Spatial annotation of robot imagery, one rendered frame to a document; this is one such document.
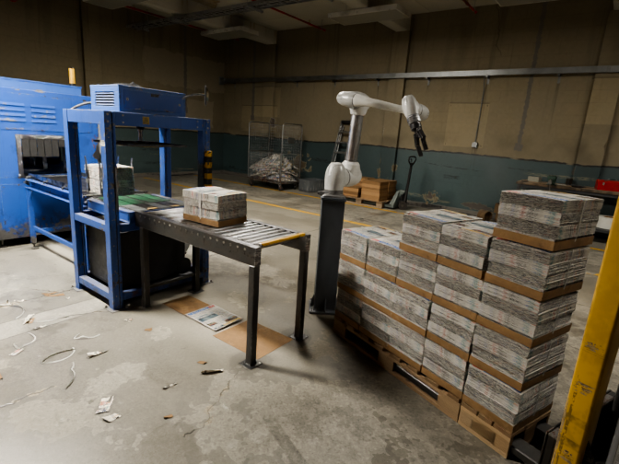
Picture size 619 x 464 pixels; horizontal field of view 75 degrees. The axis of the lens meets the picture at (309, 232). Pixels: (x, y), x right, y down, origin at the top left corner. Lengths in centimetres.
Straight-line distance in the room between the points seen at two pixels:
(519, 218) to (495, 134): 725
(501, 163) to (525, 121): 90
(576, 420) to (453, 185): 786
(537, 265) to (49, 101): 513
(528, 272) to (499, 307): 24
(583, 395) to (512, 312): 47
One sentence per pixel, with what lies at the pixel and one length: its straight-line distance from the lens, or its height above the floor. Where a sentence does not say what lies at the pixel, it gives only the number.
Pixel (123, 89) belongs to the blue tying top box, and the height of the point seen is 172.
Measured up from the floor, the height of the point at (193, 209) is 89.
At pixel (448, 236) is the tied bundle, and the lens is 230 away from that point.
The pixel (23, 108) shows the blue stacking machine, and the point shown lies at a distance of 556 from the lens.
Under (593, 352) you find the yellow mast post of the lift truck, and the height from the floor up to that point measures 79.
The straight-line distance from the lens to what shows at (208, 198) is 291.
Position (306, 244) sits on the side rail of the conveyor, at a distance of 282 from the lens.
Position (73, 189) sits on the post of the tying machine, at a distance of 392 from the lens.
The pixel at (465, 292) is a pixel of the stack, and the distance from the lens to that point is 228.
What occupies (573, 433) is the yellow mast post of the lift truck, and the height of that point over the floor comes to 45.
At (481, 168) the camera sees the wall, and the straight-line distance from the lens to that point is 931.
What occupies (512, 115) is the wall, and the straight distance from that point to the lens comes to 923.
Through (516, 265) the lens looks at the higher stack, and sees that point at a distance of 210.
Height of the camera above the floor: 149
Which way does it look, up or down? 14 degrees down
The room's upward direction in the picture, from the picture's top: 4 degrees clockwise
